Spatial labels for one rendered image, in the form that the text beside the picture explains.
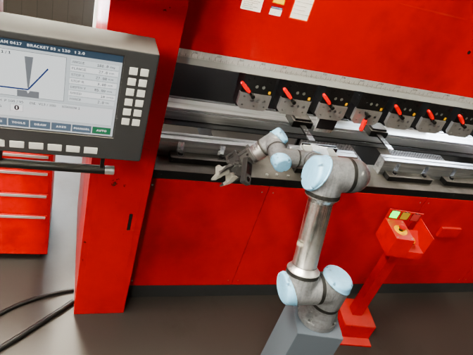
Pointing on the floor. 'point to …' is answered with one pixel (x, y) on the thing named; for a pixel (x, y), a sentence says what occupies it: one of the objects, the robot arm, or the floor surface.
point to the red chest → (25, 206)
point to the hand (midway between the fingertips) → (218, 182)
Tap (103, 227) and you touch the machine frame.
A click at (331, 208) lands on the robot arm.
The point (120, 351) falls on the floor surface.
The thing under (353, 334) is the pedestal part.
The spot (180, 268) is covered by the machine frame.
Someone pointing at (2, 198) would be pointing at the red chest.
